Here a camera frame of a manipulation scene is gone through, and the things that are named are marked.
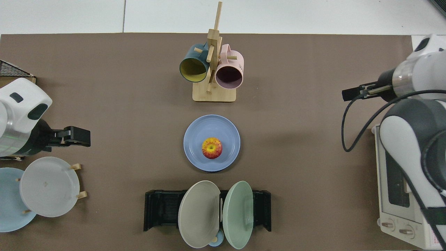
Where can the red yellow apple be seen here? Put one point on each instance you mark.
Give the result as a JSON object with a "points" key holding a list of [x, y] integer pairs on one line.
{"points": [[212, 148]]}

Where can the pale grey plate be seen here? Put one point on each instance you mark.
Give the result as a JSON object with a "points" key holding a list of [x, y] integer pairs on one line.
{"points": [[48, 186]]}

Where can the wooden peg plate rack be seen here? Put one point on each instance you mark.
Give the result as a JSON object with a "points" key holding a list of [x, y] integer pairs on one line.
{"points": [[82, 195]]}

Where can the light blue plate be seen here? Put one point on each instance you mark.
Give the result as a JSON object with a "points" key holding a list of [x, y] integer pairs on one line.
{"points": [[8, 202]]}

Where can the black dish rack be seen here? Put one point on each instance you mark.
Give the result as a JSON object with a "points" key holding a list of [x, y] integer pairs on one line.
{"points": [[160, 209]]}

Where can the beige plate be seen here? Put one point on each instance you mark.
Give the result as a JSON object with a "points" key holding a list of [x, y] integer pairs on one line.
{"points": [[198, 216]]}

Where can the green plate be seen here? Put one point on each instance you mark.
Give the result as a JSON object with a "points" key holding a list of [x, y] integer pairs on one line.
{"points": [[237, 216]]}

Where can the brown table cloth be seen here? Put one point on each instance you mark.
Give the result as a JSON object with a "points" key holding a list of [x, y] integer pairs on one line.
{"points": [[104, 104]]}

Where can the dark grey device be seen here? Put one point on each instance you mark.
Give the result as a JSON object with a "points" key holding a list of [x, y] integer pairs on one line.
{"points": [[439, 6]]}

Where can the pink cup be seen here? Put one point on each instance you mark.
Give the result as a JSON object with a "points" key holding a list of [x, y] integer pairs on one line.
{"points": [[231, 61]]}

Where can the pale toaster oven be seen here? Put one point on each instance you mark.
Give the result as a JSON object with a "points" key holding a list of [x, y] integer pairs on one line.
{"points": [[397, 218]]}

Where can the dark teal cup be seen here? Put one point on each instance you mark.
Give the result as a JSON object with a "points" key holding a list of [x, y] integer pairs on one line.
{"points": [[193, 68]]}

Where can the wooden cup stand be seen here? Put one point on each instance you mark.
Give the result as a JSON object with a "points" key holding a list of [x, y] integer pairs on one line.
{"points": [[214, 94]]}

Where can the small blue round thing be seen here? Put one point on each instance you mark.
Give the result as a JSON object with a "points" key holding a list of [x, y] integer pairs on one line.
{"points": [[220, 241]]}

